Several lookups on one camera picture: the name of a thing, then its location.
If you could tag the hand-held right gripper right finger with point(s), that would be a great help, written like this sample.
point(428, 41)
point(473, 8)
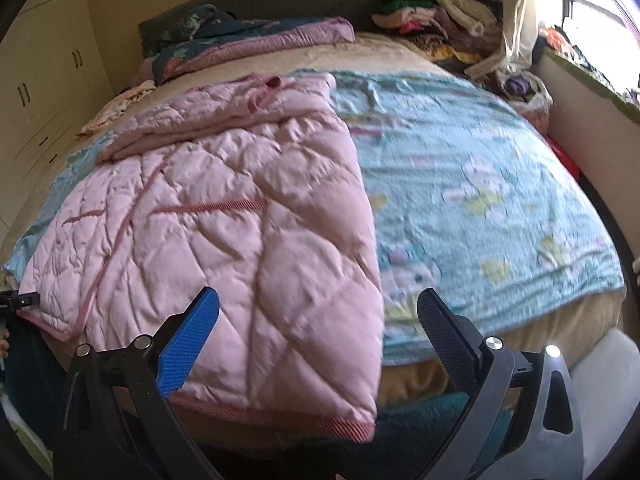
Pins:
point(445, 340)

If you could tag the dark floral quilt pink lining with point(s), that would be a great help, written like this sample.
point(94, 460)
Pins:
point(235, 35)

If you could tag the cream curtain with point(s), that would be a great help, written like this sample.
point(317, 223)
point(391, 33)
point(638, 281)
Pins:
point(520, 10)

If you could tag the white foam block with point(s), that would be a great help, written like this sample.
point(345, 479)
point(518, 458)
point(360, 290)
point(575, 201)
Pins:
point(610, 385)

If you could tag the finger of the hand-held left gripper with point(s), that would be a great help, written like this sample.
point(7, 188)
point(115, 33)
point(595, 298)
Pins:
point(22, 300)

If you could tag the pink pillow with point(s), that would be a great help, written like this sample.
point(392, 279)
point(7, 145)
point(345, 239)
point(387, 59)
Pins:
point(144, 69)

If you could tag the cream wardrobe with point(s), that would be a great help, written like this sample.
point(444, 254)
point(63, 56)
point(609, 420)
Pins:
point(45, 85)

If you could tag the pile of mixed clothes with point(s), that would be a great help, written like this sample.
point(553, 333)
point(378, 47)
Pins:
point(440, 15)

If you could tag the patterned cloth on sill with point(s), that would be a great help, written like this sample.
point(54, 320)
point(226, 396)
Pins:
point(555, 40)

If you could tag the pink quilted jacket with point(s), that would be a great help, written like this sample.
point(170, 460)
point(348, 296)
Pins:
point(225, 210)

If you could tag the red object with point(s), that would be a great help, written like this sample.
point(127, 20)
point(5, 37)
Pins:
point(565, 157)

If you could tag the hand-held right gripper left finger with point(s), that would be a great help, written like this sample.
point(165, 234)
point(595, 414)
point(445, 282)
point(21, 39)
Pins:
point(187, 340)

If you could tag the green window seat cushion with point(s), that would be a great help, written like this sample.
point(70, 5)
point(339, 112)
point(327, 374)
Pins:
point(590, 80)

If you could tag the blue cartoon printed blanket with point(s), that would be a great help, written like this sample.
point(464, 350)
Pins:
point(475, 160)

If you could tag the person's left hand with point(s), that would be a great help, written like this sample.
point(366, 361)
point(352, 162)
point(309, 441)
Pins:
point(4, 345)

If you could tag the peach floral cloth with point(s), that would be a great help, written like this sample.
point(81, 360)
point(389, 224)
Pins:
point(115, 107)

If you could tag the person's dark teal clothing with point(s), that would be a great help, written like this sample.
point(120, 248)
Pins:
point(420, 420)

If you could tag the bed with beige sheet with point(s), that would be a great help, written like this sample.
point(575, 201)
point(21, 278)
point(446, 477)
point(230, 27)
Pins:
point(380, 47)

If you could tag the window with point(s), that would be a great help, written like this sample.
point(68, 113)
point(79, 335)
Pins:
point(600, 35)

